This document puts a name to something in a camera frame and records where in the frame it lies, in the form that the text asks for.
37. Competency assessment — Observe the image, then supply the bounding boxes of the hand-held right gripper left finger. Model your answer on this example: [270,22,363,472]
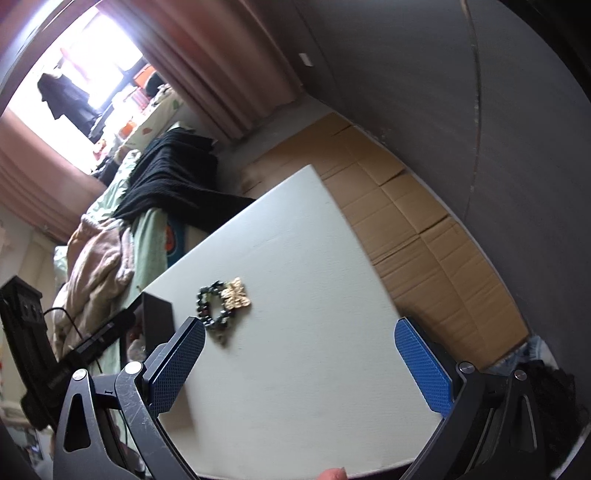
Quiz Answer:
[53,316,206,480]

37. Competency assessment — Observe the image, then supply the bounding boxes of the dark bead bracelet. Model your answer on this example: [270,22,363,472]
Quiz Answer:
[196,279,241,344]

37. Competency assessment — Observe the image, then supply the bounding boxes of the black fluffy cloth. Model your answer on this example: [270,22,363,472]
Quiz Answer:
[512,360,578,476]

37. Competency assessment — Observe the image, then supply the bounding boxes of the white square table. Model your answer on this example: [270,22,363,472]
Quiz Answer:
[139,165,453,480]

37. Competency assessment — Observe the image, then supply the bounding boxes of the grey wardrobe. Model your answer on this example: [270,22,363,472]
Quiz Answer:
[277,0,591,370]

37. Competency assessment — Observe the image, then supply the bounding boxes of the flattened cardboard sheets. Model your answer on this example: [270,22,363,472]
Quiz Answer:
[242,112,529,370]

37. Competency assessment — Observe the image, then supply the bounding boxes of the green bed sheet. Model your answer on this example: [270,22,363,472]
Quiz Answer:
[81,148,195,296]

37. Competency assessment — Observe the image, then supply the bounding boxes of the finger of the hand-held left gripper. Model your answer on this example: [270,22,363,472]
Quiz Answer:
[67,311,138,367]

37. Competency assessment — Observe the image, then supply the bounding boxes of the black knit blanket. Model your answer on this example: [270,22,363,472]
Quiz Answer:
[113,129,257,232]

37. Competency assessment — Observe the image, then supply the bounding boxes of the pink curtain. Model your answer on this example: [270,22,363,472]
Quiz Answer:
[99,0,305,144]
[0,106,109,243]

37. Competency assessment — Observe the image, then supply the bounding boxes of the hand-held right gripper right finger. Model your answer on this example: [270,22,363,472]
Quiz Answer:
[394,316,546,480]

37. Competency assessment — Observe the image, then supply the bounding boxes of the gold butterfly hair clip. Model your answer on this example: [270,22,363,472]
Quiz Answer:
[221,277,252,309]

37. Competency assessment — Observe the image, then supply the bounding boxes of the white printed bedding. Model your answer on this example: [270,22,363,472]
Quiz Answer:
[134,88,185,144]

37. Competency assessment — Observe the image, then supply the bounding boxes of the black gift box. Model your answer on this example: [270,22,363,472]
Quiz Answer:
[139,292,175,356]

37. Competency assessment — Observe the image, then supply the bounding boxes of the blue denim cloth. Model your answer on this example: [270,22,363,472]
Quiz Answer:
[489,335,555,374]

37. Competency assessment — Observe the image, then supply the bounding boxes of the beige fleece blanket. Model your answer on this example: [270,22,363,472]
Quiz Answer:
[51,215,137,361]

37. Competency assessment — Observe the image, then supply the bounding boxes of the cream bed headboard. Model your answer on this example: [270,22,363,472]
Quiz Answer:
[14,228,58,289]

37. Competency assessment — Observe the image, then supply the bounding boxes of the black cable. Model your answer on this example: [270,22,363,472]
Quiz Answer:
[44,307,132,439]

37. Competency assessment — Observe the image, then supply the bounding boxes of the hanging dark clothes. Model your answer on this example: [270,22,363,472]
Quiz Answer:
[37,71,102,132]

